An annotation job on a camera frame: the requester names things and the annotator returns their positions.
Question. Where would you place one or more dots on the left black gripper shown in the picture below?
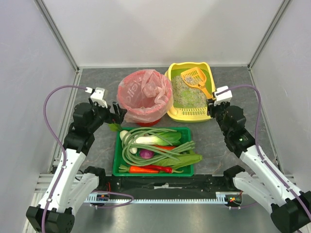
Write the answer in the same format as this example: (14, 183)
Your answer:
(113, 114)

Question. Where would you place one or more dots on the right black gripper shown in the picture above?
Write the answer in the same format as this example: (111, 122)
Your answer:
(213, 110)

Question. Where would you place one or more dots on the pink plastic bin liner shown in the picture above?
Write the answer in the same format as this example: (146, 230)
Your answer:
(146, 95)

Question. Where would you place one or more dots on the yellow litter box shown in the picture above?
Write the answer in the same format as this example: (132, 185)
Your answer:
(190, 114)

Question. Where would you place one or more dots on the orange litter scoop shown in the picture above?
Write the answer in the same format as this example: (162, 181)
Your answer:
(195, 78)

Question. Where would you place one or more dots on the red trash bin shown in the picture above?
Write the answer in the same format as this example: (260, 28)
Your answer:
(148, 123)

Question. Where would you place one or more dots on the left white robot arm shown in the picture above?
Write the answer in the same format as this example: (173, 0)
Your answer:
(56, 211)

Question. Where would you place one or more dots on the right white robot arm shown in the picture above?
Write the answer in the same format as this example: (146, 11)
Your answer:
(288, 206)

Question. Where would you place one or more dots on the grey cat litter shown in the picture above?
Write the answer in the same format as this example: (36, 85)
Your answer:
(185, 96)

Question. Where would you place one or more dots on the white radish with leaves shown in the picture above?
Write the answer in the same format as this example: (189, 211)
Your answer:
(117, 128)

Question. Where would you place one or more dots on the green vegetable tray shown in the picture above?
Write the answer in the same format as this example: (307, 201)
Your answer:
(118, 160)

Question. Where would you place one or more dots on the white green leek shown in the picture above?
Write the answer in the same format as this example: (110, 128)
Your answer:
(151, 140)

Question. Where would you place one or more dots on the white small mushroom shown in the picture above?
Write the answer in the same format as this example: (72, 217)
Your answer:
(133, 150)

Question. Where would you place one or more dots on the green long beans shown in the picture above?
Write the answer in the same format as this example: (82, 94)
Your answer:
(174, 137)

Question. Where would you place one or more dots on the purple onion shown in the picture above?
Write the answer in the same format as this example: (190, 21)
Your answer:
(146, 154)

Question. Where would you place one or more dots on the green lettuce leaf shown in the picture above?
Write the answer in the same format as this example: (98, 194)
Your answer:
(180, 160)

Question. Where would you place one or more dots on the orange carrot middle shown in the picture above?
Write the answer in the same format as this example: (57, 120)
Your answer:
(165, 147)

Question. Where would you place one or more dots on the orange carrot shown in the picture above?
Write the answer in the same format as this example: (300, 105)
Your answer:
(165, 147)
(136, 170)

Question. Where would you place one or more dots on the orange carrot front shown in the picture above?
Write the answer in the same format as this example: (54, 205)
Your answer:
(136, 170)

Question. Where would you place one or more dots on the red chili pepper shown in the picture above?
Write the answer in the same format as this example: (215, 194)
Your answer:
(165, 169)

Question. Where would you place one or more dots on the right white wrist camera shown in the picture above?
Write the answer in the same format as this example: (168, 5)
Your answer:
(222, 94)

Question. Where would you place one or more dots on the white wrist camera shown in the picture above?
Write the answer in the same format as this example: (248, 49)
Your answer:
(222, 94)
(97, 96)

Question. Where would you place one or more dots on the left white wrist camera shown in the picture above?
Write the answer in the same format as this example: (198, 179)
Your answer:
(97, 96)

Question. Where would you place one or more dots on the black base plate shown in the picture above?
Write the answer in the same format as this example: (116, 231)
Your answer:
(203, 182)

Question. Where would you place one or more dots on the grey slotted cable duct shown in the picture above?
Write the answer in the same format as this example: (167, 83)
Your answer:
(104, 198)

